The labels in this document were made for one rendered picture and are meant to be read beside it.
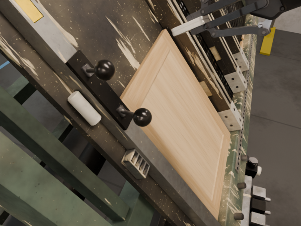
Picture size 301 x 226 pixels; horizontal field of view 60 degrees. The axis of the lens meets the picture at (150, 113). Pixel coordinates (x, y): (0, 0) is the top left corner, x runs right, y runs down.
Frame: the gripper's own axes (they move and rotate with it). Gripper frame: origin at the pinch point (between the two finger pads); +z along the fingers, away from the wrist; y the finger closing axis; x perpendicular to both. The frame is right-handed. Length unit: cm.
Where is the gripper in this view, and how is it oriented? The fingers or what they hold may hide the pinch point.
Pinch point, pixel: (190, 25)
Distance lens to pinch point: 54.2
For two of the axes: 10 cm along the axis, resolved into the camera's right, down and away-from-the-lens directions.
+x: 5.7, -3.6, 7.4
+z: -7.5, 1.5, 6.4
